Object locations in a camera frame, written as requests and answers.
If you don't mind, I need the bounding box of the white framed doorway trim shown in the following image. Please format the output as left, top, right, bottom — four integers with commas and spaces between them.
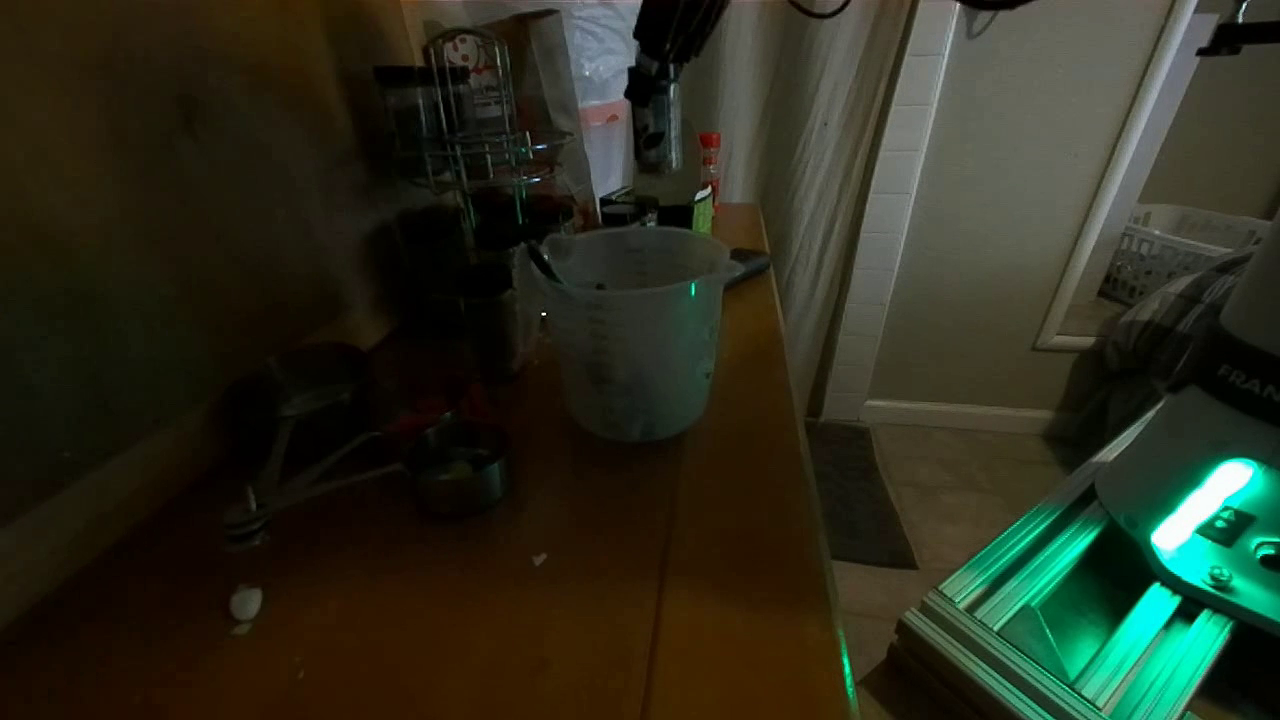
1032, 0, 1213, 357

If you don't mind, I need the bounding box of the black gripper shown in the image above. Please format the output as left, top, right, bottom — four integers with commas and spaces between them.
620, 0, 737, 113

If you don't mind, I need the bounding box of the red spice bottle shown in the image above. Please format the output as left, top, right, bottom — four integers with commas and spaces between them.
691, 129, 728, 209

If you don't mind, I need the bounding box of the dark tool on counter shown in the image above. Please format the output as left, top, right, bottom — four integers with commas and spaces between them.
216, 375, 413, 552

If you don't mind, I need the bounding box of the patterned grey cushion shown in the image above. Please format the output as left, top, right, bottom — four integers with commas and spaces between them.
1094, 195, 1280, 313

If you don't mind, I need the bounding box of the small white crumpled scrap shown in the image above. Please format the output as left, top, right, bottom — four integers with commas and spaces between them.
224, 580, 269, 634

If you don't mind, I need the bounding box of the dark grey blanket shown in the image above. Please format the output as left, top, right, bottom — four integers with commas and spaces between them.
1043, 247, 1259, 468

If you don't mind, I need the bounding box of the green and black box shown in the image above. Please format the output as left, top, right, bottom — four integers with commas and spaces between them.
683, 182, 721, 242

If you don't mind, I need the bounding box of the black camera stand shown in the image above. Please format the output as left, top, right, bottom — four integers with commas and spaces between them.
1193, 0, 1280, 65

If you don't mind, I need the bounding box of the wooden dresser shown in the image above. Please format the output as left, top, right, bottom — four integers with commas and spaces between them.
0, 195, 862, 720

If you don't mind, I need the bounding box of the metal measuring cup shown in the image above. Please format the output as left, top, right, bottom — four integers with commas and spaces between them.
400, 420, 521, 526

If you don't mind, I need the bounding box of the clear plastic measuring cup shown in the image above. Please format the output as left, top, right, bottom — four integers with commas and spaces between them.
521, 222, 737, 449

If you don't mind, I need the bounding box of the dark floor mat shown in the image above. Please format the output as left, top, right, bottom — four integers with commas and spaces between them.
805, 420, 920, 577

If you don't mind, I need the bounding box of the small dark glass bottle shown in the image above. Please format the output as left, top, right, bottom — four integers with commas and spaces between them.
633, 78, 689, 177

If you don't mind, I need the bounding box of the wire bottle rack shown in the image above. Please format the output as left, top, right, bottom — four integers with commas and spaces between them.
373, 26, 574, 273

